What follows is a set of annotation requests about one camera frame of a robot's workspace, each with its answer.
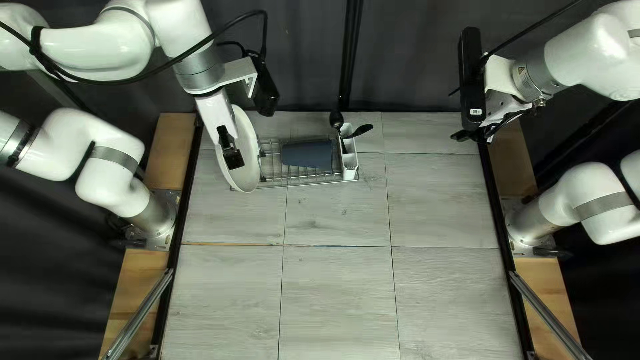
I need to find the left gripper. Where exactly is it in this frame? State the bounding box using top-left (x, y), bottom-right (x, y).
top-left (192, 57), bottom-right (259, 171)

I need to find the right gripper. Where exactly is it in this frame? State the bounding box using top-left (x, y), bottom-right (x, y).
top-left (450, 52), bottom-right (535, 145)

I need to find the pale plate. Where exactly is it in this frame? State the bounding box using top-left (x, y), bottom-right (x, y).
top-left (214, 104), bottom-right (262, 194)

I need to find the black spoon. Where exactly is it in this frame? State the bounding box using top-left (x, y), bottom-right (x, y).
top-left (329, 111), bottom-right (347, 147)

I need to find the dark blue cup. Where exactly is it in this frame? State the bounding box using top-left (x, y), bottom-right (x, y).
top-left (281, 140), bottom-right (334, 170)

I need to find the white cutlery holder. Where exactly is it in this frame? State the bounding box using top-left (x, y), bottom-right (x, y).
top-left (340, 122), bottom-right (360, 182)

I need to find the wire dish rack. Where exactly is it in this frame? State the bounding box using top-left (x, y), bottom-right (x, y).
top-left (230, 136), bottom-right (359, 191)

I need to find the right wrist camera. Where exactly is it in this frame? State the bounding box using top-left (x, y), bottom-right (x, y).
top-left (458, 27), bottom-right (487, 132)

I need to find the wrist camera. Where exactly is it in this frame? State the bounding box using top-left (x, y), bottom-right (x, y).
top-left (249, 52), bottom-right (281, 117)
top-left (458, 27), bottom-right (487, 132)

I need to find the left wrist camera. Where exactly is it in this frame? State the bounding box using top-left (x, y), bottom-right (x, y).
top-left (249, 52), bottom-right (281, 117)

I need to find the black cable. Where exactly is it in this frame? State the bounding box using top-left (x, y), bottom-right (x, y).
top-left (447, 0), bottom-right (586, 97)
top-left (0, 10), bottom-right (269, 88)

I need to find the black frame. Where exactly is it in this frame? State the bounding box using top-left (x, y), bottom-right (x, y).
top-left (102, 0), bottom-right (596, 360)

